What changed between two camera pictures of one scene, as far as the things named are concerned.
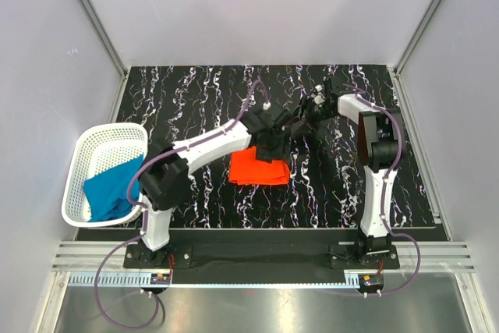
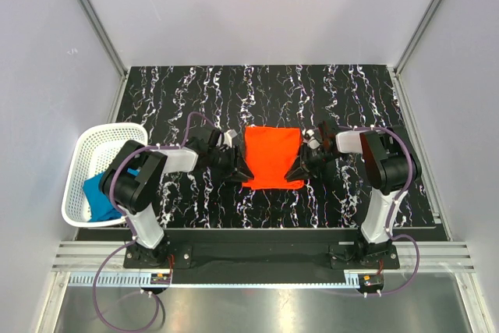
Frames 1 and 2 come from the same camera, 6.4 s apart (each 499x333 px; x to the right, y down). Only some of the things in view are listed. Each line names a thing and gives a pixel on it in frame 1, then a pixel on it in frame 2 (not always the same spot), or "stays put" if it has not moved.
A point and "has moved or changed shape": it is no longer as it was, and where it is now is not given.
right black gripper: x=306 y=105 to x=297 y=172
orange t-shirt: x=245 y=168 has moved or changed shape
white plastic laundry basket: x=99 y=149 stays put
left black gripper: x=282 y=153 to x=242 y=171
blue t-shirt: x=107 y=194 stays put
